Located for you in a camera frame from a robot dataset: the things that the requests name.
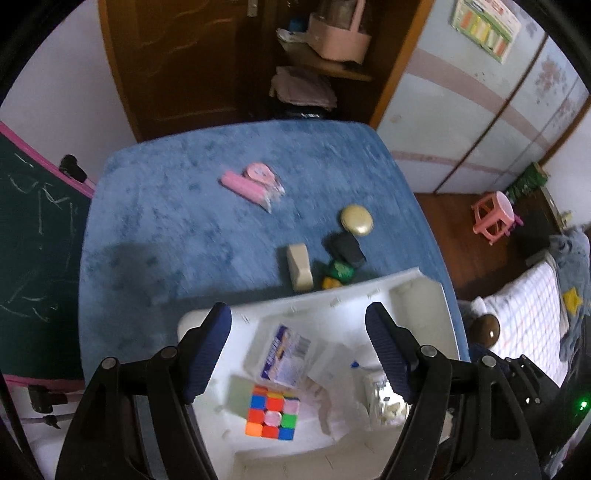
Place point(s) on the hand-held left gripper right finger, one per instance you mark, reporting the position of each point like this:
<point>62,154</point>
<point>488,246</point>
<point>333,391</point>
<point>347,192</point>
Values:
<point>390,355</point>

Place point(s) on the white papers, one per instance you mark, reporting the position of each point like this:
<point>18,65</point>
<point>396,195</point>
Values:
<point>291,36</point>

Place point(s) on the white plastic tray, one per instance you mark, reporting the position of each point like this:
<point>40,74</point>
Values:
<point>415,300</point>

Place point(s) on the brown wooden door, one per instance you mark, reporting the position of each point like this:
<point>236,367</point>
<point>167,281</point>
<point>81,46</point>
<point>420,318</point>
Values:
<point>184,69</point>

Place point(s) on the pink plastic stool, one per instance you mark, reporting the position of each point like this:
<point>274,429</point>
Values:
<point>494,217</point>

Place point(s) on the pink storage basket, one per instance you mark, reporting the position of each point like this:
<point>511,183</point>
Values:
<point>339,41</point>

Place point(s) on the green chalkboard with pink frame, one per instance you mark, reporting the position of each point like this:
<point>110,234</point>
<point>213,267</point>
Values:
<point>32,254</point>

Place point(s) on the folded pink cloth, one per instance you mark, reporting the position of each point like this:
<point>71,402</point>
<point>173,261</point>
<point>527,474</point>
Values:
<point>302,87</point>

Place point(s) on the pink correction tape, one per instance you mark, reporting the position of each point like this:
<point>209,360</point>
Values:
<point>259,173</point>

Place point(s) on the beige rectangular block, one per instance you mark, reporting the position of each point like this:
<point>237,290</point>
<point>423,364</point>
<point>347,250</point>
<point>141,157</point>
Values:
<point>300,267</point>

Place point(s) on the blue table cover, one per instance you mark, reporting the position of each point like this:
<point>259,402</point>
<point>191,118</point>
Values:
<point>184,221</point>

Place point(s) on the black easel knob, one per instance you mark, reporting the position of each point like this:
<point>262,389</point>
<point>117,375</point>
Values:
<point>44,399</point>
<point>71,167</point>

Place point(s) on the black power adapter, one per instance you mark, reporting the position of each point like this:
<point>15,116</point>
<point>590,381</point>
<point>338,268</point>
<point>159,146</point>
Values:
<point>346,248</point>

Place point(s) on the pink tube pack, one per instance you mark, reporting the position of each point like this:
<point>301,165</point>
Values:
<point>244,187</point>

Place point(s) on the small green box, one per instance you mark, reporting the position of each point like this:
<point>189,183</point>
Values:
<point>340,270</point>

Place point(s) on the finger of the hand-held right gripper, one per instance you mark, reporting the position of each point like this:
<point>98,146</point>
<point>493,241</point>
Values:
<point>531,383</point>

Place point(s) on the round wooden bed knob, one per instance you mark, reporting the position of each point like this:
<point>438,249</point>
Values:
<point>488,328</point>

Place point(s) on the wall poster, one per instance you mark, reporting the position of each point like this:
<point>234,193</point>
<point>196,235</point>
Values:
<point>487,27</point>

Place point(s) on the clear bag of white pieces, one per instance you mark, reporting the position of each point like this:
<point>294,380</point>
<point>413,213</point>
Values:
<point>376,406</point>

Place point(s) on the blue white packet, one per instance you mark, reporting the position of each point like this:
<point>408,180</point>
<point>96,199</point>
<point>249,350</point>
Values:
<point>284,355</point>

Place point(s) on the white checked quilt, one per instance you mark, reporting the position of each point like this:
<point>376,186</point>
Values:
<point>531,318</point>

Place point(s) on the wooden corner shelf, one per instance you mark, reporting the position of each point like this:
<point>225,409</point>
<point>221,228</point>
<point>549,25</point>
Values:
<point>392,69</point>

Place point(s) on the grey blanket with yellow star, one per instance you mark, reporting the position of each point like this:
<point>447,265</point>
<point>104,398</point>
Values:
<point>575,277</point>

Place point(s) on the green patterned bag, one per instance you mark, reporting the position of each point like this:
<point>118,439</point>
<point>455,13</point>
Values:
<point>526,182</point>

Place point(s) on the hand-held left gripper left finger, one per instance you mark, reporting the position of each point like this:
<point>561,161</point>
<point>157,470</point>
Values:
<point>207,355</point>

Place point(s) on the pale wardrobe with pink stripes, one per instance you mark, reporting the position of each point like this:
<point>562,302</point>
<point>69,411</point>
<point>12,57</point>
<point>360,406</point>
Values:
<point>461,106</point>

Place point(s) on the gold oval case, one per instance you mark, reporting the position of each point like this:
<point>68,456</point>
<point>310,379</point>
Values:
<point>357,220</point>

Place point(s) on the colourful puzzle cube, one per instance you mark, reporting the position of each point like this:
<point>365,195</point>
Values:
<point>272,413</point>

